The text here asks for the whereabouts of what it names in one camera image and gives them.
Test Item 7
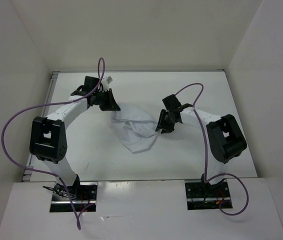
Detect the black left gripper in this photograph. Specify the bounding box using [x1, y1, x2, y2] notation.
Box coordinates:
[93, 88, 120, 112]

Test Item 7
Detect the white fabric skirt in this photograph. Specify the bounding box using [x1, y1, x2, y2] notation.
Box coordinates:
[110, 103, 158, 154]

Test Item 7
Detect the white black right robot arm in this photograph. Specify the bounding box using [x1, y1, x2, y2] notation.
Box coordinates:
[155, 103, 247, 197]

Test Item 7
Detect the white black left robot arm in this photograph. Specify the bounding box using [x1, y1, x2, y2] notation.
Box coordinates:
[29, 86, 121, 200]

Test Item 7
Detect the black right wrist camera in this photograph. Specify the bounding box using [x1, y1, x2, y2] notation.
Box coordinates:
[162, 94, 182, 112]

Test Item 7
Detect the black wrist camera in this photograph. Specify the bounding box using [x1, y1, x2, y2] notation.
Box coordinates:
[162, 94, 182, 112]
[82, 76, 100, 94]

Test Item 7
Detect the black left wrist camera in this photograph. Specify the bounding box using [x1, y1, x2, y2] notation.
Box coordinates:
[82, 76, 100, 94]

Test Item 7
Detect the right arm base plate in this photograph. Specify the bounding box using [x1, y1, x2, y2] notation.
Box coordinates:
[184, 180, 233, 211]

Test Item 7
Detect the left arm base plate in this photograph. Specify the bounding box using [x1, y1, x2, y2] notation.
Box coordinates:
[43, 182, 98, 213]

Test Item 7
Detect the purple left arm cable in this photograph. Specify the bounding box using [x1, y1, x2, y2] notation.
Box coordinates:
[1, 57, 107, 231]

